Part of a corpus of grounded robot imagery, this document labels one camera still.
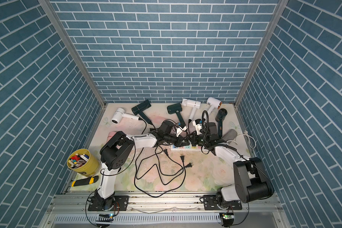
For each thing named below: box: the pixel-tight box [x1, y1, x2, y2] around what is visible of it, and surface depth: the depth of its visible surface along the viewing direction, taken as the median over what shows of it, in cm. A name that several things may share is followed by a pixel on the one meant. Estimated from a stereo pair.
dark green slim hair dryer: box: [131, 99, 153, 125], surface depth 114 cm
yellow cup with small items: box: [66, 148, 99, 177], surface depth 78 cm
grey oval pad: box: [221, 128, 238, 144], surface depth 102 cm
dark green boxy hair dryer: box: [167, 102, 187, 129], surface depth 114 cm
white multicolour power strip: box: [170, 143, 204, 152], surface depth 93 cm
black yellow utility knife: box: [71, 175, 99, 188], surface depth 82 cm
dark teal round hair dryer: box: [215, 108, 228, 140], surface depth 104 cm
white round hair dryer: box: [111, 107, 140, 124], surface depth 110 cm
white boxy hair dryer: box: [181, 98, 201, 121], surface depth 118 cm
